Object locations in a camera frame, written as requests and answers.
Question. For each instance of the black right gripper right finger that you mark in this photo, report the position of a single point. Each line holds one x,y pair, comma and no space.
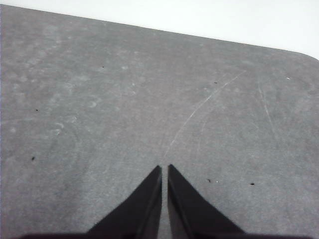
189,211

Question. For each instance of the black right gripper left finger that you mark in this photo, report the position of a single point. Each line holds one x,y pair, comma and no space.
142,211

